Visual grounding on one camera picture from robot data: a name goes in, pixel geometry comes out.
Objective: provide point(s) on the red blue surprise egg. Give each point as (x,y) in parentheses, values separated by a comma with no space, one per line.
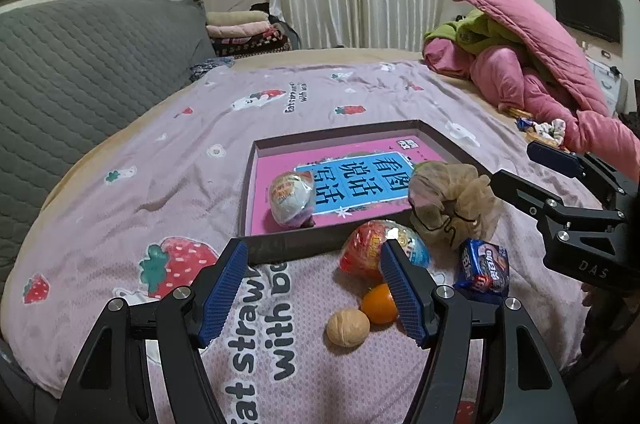
(361,253)

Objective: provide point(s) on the orange mandarin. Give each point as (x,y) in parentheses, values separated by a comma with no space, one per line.
(379,306)

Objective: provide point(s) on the folded blankets stack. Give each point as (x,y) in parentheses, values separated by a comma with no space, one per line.
(241,34)

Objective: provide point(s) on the blue candy wrapper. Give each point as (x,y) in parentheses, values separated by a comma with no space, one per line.
(525,124)

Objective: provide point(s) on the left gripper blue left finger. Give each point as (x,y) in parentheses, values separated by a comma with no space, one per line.
(110,380)

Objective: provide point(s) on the grey shallow box tray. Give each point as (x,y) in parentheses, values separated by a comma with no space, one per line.
(268,243)

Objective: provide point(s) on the green blanket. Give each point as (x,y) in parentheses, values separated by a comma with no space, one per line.
(474,33)

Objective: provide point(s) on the beige mesh drawstring pouch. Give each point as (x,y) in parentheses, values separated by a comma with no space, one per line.
(451,203)

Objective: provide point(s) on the grey quilted headboard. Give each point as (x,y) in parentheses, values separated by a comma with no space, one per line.
(73,73)

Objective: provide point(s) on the pink blue book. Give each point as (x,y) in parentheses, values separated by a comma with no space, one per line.
(355,181)

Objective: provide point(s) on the blue oreo cookie packet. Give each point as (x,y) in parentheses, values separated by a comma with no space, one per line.
(484,272)

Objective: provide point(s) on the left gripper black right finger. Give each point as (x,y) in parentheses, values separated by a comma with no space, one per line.
(519,381)

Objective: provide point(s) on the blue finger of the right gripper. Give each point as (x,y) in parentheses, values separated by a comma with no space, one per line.
(527,197)
(613,189)

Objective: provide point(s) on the pink quilted blanket pile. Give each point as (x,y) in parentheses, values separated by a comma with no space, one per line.
(548,78)

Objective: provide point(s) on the black wall television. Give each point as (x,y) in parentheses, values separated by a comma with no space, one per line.
(598,18)

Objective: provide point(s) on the walnut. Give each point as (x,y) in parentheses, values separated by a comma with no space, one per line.
(348,328)

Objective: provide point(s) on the white patterned scrunchie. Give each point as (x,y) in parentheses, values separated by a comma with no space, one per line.
(555,128)

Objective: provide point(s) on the silver foil surprise egg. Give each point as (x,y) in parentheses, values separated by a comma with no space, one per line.
(292,199)

